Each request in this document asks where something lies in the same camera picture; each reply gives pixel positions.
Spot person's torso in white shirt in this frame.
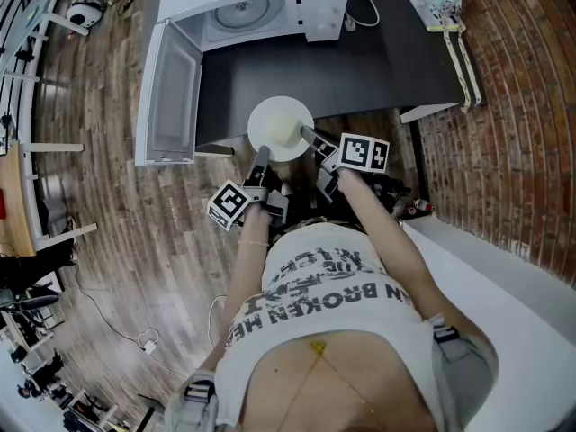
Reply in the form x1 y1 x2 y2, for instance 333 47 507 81
214 221 443 432

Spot white charger with cable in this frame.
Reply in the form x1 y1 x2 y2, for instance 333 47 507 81
73 263 229 378

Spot person's black shorts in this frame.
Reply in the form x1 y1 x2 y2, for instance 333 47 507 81
273 182 380 234

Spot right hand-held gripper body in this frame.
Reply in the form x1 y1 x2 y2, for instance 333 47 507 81
315 131 391 203

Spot red-capped small bottle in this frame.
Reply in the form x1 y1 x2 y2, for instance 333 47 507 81
406 197 435 218

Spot person's left forearm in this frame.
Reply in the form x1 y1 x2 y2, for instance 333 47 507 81
196 204 272 374

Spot gold pendant necklace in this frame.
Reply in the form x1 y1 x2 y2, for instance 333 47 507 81
283 339 383 432

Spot glass-topped table white legs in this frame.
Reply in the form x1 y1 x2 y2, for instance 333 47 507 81
0 0 101 81

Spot white patterned strap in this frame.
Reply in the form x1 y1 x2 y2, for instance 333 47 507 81
442 13 483 110

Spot white low platform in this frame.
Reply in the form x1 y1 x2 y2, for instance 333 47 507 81
397 215 576 432

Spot white panda-faced round device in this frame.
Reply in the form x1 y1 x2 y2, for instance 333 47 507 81
65 0 110 29

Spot gray harness shoulder strap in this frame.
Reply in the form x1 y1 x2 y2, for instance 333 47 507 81
163 370 222 432
427 311 501 432

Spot white power cable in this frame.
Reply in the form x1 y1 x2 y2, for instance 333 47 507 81
343 0 382 32

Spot person's right forearm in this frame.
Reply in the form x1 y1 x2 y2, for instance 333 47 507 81
337 168 438 329

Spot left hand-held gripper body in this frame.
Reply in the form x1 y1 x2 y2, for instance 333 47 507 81
206 178 290 232

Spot white round plate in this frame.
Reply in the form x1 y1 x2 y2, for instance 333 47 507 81
247 95 315 163

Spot wooden desk with white legs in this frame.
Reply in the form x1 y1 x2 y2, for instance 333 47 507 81
0 140 98 257

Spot black table with white legs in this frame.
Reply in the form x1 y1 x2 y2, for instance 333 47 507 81
190 0 486 158

